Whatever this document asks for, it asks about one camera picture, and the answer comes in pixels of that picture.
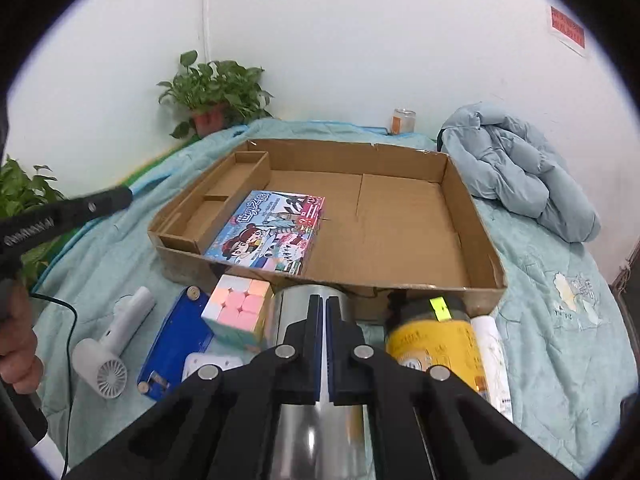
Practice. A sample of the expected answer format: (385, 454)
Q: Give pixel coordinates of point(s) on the teal quilted blanket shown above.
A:
(550, 360)

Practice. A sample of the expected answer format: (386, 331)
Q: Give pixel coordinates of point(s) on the colourful booklet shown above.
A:
(265, 235)

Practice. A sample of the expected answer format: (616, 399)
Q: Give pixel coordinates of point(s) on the glass jar orange label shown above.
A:
(403, 122)

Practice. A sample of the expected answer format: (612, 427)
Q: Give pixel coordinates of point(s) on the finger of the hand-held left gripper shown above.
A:
(95, 205)

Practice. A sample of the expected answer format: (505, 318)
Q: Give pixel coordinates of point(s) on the white wall pipe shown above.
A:
(205, 10)

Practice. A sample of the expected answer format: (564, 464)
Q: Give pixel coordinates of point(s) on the silver metal tumbler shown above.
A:
(295, 310)

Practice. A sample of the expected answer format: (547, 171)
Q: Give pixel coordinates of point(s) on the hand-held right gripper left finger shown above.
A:
(315, 355)

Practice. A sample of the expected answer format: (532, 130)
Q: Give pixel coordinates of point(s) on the white plastic case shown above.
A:
(227, 360)

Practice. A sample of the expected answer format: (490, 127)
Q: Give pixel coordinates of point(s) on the yellow label bottle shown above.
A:
(435, 345)

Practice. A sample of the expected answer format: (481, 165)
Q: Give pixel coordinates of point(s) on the person's left hand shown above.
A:
(17, 345)

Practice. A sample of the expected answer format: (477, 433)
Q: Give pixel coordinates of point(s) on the large-leaf green plant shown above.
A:
(25, 190)

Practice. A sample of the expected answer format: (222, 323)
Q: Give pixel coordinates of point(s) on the cardboard box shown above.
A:
(400, 220)

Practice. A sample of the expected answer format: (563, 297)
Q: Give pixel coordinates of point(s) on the white printed roll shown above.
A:
(492, 355)

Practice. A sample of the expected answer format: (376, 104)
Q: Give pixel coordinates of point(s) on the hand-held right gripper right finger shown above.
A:
(336, 355)

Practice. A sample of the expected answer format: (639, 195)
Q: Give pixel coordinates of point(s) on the potted green plant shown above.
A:
(215, 85)

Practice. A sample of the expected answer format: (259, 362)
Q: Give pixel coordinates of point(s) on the green mat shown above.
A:
(150, 166)

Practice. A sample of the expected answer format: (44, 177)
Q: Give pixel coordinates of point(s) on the light blue puffer jacket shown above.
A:
(515, 170)

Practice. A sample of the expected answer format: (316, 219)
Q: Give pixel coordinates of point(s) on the red wall sign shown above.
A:
(567, 27)

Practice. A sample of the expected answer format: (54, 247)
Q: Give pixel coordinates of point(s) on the pastel puzzle cube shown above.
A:
(235, 305)

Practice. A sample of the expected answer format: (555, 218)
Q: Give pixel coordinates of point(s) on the blue stapler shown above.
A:
(175, 340)

